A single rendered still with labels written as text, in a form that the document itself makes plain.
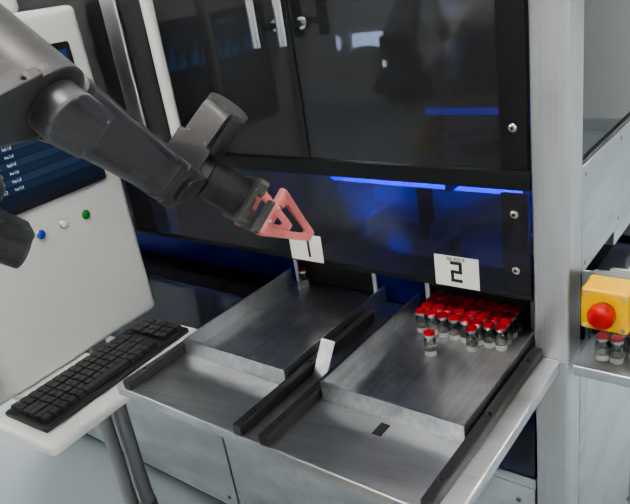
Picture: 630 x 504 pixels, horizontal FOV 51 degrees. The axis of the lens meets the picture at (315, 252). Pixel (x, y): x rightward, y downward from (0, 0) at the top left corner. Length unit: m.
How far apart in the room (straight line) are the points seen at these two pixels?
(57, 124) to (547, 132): 0.76
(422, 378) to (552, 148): 0.43
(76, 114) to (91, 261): 1.18
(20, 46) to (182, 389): 0.90
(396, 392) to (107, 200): 0.85
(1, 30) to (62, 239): 1.14
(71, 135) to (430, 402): 0.79
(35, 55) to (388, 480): 0.74
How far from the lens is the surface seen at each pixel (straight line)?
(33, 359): 1.58
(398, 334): 1.29
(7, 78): 0.43
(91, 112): 0.46
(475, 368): 1.18
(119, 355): 1.54
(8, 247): 1.04
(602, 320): 1.10
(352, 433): 1.07
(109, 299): 1.67
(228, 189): 0.88
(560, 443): 1.31
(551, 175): 1.07
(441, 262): 1.20
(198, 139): 0.84
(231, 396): 1.21
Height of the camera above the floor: 1.55
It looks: 23 degrees down
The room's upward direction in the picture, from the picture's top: 9 degrees counter-clockwise
